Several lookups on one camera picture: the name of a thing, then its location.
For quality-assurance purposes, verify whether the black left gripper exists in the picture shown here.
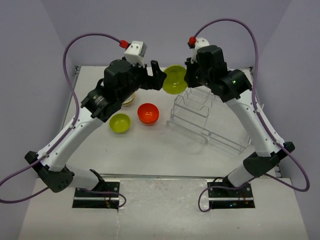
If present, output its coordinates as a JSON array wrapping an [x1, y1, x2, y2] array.
[[118, 58, 167, 103]]

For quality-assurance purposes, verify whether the yellow-green plastic bowl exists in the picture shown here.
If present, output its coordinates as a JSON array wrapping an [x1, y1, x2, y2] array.
[[109, 113, 131, 134], [162, 65, 188, 95]]

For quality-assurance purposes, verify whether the white patterned bowl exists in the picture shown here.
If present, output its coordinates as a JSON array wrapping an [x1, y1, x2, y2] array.
[[122, 93, 136, 106]]

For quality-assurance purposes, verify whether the orange plastic bowl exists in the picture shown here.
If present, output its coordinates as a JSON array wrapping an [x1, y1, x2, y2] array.
[[139, 116, 159, 126], [137, 102, 160, 119]]

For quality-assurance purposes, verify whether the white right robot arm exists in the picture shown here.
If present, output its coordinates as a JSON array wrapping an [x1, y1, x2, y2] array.
[[184, 43, 295, 197]]

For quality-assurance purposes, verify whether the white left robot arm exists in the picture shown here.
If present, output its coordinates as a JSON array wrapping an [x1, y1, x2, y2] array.
[[25, 58, 167, 197]]

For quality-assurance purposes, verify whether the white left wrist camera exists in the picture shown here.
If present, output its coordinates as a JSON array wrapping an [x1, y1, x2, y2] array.
[[124, 41, 147, 68]]

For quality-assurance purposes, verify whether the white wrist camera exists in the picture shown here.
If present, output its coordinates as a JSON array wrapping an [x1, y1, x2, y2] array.
[[192, 37, 210, 58], [124, 41, 147, 68]]

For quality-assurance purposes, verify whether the white wire dish rack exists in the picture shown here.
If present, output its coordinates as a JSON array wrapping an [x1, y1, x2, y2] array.
[[166, 86, 251, 154]]

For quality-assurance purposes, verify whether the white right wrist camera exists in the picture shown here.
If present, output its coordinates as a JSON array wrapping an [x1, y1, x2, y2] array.
[[192, 37, 210, 58]]

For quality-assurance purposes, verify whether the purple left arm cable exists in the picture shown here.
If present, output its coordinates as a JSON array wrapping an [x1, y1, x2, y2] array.
[[0, 33, 130, 208]]

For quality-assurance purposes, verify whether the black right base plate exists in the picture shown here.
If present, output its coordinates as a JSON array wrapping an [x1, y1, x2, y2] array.
[[207, 180, 256, 210]]

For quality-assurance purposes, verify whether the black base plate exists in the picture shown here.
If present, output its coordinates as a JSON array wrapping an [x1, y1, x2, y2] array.
[[207, 180, 256, 210], [72, 180, 120, 210]]

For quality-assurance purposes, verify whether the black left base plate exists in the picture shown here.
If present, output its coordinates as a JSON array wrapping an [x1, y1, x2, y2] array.
[[72, 180, 120, 210]]

